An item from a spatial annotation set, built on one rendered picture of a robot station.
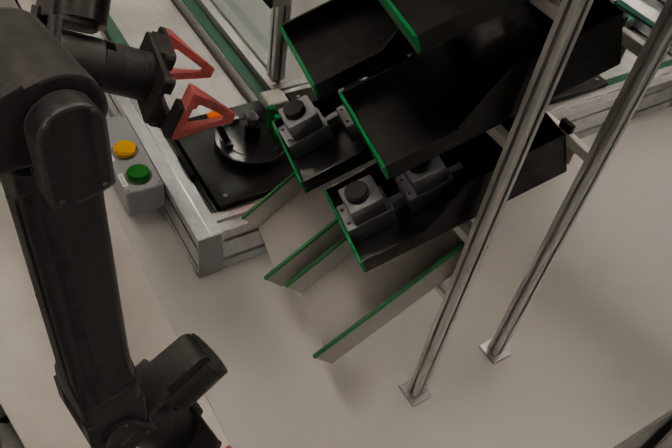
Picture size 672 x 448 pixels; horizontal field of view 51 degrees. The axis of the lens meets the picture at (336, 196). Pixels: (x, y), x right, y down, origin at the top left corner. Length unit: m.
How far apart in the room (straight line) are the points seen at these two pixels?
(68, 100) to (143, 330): 0.84
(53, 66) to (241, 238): 0.86
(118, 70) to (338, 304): 0.46
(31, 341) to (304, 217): 0.47
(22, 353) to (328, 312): 0.49
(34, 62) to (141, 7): 1.42
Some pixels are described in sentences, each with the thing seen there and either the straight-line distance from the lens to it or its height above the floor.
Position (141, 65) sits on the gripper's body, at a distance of 0.82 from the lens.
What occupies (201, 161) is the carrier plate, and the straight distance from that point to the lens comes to 1.30.
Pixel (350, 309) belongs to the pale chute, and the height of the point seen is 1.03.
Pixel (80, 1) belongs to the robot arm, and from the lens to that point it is 0.81.
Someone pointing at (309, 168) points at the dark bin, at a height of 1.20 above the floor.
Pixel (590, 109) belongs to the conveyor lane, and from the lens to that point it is 1.69.
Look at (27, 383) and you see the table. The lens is 1.18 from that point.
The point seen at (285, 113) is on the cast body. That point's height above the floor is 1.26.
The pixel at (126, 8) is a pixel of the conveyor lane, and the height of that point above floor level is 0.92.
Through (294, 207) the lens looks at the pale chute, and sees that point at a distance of 1.13.
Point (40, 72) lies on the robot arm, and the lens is 0.40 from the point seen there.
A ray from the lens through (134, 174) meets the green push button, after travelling 1.28.
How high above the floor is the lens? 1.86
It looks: 45 degrees down
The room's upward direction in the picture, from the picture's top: 10 degrees clockwise
